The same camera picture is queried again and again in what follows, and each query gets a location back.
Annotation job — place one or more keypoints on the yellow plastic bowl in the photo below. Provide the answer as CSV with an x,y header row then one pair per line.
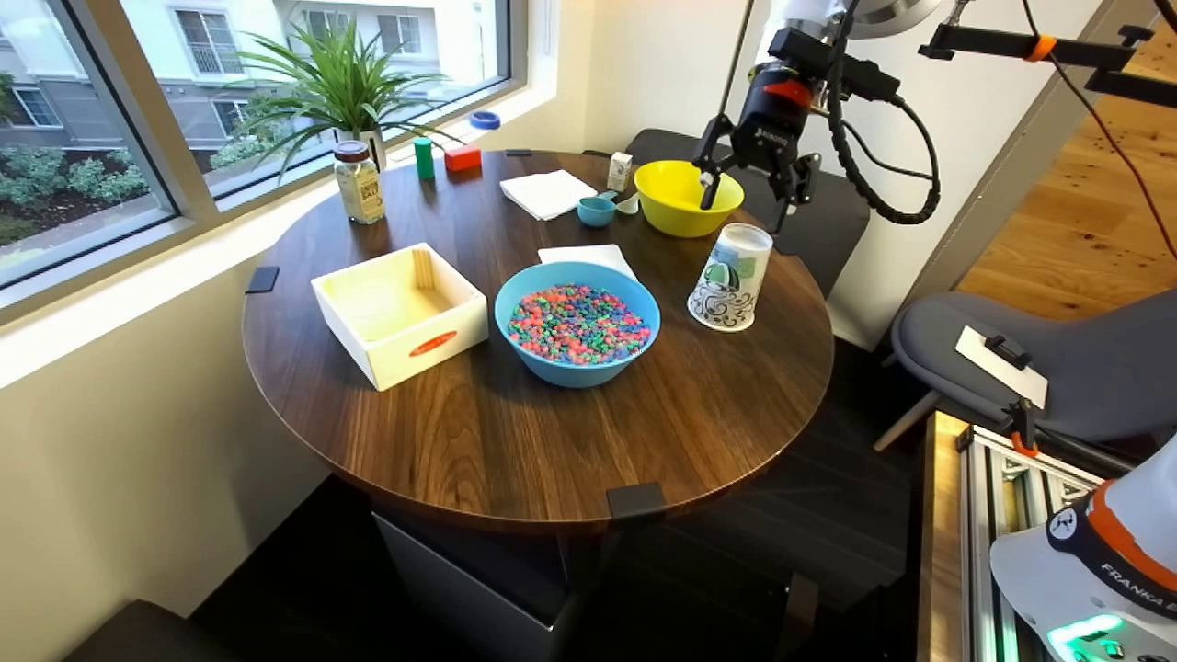
x,y
675,202

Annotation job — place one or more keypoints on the white folded napkin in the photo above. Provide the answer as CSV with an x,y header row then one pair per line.
x,y
545,191

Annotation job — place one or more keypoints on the labelled jar with dark lid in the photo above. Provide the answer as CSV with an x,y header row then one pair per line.
x,y
363,189

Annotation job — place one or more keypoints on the green block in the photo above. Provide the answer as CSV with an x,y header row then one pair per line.
x,y
424,158

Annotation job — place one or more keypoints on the red block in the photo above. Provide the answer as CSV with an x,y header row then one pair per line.
x,y
464,163

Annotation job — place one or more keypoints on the white paper sheet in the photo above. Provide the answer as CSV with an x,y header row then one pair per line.
x,y
590,255

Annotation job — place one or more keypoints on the green potted plant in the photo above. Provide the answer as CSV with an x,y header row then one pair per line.
x,y
331,78

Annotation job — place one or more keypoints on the white wooden box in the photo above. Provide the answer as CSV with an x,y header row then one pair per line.
x,y
397,312

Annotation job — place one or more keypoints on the black tape patch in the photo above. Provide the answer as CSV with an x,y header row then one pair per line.
x,y
264,279
635,502

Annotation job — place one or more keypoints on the colourful beads pile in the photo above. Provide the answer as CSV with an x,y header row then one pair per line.
x,y
578,325

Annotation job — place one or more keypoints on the aluminium frame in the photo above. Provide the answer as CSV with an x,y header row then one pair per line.
x,y
980,515

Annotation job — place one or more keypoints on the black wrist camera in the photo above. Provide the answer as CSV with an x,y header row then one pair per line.
x,y
849,66

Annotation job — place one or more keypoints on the blue round lid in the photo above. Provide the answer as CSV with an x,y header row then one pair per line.
x,y
488,120

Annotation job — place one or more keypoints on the blue plastic bowl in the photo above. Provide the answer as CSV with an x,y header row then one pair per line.
x,y
576,368

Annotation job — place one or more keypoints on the printed white paper cup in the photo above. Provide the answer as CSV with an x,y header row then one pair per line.
x,y
732,277

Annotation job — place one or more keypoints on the window with grey frame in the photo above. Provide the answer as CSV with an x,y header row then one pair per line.
x,y
149,135

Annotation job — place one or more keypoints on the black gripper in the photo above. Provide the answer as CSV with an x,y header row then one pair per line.
x,y
774,122

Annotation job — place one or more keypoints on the white card on stand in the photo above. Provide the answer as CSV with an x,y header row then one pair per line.
x,y
997,366

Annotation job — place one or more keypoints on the small white bottle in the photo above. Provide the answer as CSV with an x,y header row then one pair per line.
x,y
618,170

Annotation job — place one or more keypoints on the grey chair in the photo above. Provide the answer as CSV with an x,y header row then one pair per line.
x,y
1106,368

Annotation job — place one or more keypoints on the black boom with orange band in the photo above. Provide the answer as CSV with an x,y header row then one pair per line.
x,y
980,46

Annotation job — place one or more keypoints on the small teal cup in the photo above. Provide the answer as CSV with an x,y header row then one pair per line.
x,y
599,212

